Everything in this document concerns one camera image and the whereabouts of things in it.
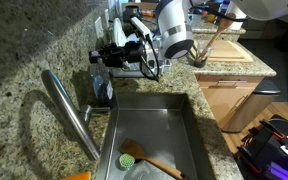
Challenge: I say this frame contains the white dish rack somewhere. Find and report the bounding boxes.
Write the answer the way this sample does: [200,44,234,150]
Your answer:
[111,36,172,79]

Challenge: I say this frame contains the black container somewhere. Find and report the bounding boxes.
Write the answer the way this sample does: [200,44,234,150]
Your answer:
[122,4,142,24]

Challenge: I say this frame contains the clear bottle with dark liquid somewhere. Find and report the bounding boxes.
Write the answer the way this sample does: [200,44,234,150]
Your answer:
[89,60,116,108]

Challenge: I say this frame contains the black orange clamp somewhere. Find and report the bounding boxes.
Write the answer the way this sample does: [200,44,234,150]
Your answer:
[258,119,286,140]

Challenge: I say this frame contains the white plate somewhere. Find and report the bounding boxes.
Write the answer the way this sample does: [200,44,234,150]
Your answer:
[112,17,128,48]

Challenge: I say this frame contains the clear glass utensil jar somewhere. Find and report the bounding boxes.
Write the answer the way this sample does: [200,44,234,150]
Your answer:
[192,45,212,69]

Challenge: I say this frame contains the wooden spoon in jar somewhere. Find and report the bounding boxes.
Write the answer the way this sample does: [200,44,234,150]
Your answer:
[196,12,237,64]

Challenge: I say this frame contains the stainless steel sink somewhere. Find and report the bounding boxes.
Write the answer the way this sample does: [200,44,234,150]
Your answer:
[94,92,216,180]

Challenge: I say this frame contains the light wood drawer cabinet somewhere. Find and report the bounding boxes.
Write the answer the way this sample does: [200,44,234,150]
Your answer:
[196,74,266,130]

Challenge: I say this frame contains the large wooden cutting board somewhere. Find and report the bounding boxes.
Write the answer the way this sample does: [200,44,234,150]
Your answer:
[188,39,254,64]

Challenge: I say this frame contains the long steel drawer handle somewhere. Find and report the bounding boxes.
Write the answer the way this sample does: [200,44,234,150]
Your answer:
[217,79,248,85]

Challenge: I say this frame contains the curved steel faucet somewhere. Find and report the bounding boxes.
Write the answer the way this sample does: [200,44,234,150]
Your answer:
[40,69,111,163]

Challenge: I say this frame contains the black robot cart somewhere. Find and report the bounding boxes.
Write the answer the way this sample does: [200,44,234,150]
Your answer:
[235,114,288,180]

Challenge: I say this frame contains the white wall outlet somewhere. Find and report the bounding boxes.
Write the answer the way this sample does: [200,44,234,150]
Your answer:
[93,16,105,40]

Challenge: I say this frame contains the wooden spatula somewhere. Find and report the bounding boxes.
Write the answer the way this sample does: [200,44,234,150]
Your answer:
[118,138,187,180]

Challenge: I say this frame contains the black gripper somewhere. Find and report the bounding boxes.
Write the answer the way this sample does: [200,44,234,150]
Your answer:
[88,40,147,69]

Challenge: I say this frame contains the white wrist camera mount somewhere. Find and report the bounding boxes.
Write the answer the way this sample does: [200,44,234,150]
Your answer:
[129,15,167,73]

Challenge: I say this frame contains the green round scrubber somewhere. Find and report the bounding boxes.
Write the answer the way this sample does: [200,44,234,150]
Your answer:
[118,153,136,171]

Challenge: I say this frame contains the stainless steel trash can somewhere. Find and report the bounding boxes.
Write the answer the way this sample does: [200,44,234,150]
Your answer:
[219,79,282,134]

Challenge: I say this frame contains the small wooden cutting board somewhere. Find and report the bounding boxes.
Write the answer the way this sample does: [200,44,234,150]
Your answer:
[197,40,250,60]

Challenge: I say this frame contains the wooden tray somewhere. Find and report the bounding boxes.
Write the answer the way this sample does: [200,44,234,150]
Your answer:
[120,1,160,13]

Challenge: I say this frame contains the orange sponge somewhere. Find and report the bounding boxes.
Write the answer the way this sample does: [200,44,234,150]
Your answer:
[59,171,92,180]

